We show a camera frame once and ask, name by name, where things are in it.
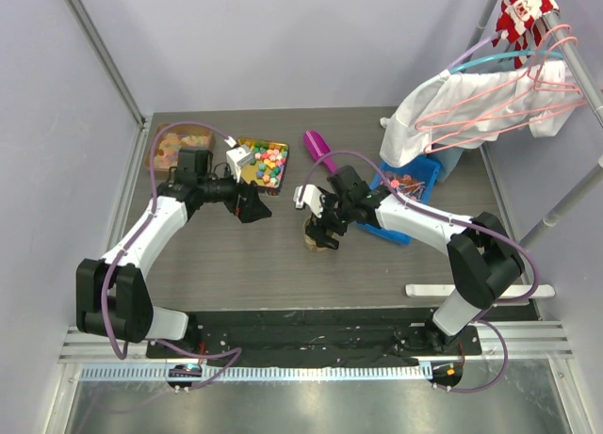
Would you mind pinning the aluminium corner post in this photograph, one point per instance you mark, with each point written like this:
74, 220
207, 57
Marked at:
99, 48

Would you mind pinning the blue bin of lollipops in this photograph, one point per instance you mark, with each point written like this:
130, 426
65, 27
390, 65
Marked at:
415, 181

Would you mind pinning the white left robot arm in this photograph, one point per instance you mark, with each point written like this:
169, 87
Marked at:
112, 299

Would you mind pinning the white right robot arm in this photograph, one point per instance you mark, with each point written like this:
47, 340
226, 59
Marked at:
481, 257

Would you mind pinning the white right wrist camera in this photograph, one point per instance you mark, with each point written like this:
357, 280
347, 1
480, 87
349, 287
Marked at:
309, 196

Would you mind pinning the teal hanger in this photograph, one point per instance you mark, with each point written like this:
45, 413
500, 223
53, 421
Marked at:
498, 62

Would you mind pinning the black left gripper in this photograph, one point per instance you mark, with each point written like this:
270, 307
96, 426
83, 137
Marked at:
252, 208

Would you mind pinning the white shirt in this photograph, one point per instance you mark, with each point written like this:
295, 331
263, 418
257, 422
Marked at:
401, 141

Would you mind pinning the magenta plastic scoop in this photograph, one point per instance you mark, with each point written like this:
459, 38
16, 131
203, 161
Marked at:
317, 146

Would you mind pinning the slotted cable duct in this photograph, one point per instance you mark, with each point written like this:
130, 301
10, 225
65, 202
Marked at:
184, 372

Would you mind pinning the pink wire hanger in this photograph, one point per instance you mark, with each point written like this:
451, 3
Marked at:
473, 108

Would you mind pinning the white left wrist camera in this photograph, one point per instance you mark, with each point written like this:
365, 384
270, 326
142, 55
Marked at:
237, 157

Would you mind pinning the aluminium frame rail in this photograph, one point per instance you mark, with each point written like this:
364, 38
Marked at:
364, 346

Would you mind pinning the round gold jar lid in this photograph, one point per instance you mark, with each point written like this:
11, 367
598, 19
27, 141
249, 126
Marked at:
314, 236

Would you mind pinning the dark tin of star candies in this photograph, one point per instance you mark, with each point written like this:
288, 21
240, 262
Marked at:
267, 167

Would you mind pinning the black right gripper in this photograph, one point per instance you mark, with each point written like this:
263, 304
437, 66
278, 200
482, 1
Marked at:
327, 200

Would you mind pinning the gold tin of popsicle candies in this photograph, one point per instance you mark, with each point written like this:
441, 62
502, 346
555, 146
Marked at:
177, 137

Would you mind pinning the red white cloth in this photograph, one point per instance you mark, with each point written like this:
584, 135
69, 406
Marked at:
520, 24

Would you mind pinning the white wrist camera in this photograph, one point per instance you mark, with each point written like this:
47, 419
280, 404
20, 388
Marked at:
237, 157
309, 196

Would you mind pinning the grey blue cloth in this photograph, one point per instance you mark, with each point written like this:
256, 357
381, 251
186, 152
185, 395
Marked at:
448, 160

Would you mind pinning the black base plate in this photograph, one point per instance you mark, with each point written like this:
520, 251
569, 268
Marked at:
375, 317

